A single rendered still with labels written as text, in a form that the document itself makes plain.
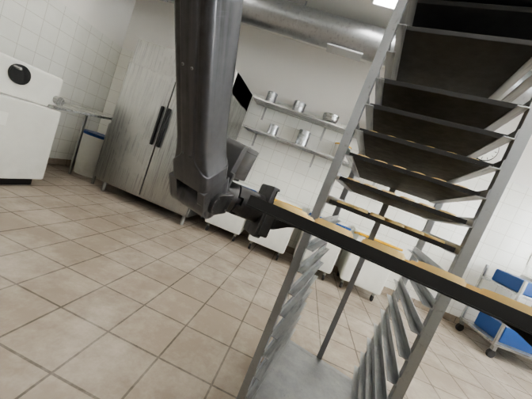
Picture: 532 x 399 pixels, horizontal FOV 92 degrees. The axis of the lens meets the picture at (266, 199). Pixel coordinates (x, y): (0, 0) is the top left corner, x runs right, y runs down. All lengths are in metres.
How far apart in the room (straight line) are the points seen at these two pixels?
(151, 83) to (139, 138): 0.71
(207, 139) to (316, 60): 4.07
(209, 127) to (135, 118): 3.53
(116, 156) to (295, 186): 2.50
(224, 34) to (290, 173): 3.71
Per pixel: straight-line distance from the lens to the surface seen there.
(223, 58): 0.30
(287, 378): 1.55
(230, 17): 0.29
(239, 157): 0.43
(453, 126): 1.01
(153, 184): 3.61
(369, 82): 1.02
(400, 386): 1.07
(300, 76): 4.27
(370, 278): 3.56
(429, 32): 1.13
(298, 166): 3.96
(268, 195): 0.49
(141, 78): 3.92
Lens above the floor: 1.07
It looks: 6 degrees down
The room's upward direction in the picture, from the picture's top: 21 degrees clockwise
